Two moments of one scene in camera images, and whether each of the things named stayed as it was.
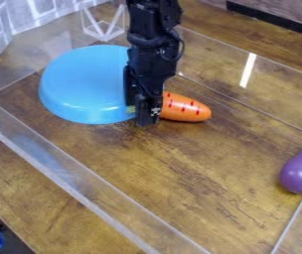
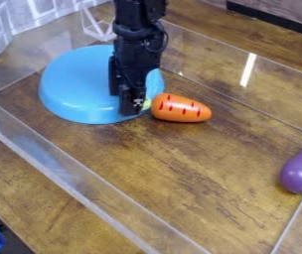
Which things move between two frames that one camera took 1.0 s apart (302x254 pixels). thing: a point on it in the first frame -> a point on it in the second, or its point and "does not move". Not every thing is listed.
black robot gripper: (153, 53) -> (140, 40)
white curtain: (10, 17) does not move
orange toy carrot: (181, 108) does not move
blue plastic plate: (82, 85) does not move
